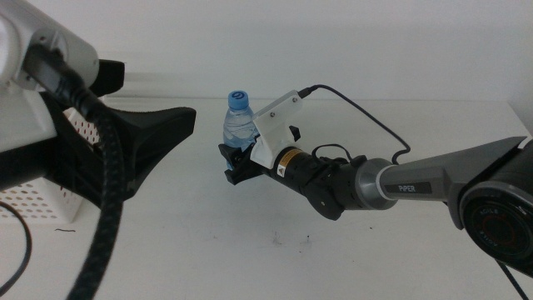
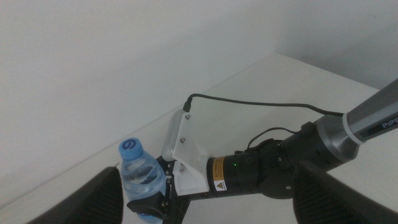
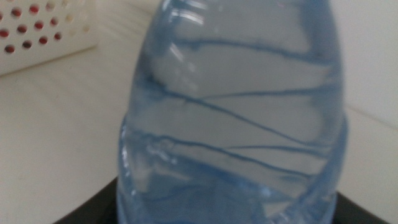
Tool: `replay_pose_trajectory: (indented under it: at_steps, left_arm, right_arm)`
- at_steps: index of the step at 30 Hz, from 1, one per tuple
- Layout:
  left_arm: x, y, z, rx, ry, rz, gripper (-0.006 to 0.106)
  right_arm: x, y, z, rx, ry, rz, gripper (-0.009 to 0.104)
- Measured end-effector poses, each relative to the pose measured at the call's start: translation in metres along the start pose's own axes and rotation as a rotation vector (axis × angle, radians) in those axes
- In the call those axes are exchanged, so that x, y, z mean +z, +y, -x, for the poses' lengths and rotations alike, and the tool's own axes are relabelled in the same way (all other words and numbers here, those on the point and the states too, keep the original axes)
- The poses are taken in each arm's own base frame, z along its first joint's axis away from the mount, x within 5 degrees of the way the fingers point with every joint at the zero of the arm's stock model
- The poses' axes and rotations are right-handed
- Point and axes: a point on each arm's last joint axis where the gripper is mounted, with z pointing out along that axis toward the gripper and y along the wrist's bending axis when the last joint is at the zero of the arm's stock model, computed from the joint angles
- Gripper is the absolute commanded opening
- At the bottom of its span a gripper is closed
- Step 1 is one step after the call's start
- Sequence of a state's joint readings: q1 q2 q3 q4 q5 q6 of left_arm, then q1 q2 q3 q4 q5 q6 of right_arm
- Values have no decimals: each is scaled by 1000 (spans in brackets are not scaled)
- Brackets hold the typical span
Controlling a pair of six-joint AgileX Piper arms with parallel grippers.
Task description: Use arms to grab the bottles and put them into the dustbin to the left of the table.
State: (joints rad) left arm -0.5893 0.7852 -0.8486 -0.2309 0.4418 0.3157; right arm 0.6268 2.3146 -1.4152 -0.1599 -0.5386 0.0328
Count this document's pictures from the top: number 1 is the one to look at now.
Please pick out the clear water bottle blue cap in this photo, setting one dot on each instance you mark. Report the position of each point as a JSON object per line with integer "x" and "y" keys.
{"x": 239, "y": 125}

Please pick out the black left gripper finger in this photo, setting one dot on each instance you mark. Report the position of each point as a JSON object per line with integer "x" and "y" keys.
{"x": 112, "y": 79}
{"x": 158, "y": 129}

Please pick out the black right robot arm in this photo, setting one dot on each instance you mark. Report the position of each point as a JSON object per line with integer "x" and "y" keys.
{"x": 416, "y": 179}

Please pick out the white perforated plastic basket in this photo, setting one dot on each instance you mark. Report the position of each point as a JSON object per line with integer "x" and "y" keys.
{"x": 37, "y": 204}

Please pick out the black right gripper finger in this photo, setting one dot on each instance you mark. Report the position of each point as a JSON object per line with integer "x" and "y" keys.
{"x": 295, "y": 133}
{"x": 228, "y": 156}

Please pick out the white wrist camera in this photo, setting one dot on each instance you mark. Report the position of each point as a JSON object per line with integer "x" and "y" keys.
{"x": 25, "y": 121}
{"x": 270, "y": 133}

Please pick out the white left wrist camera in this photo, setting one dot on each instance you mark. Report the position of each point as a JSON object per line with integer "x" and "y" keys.
{"x": 25, "y": 121}

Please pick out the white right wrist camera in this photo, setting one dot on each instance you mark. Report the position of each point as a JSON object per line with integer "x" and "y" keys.
{"x": 270, "y": 133}

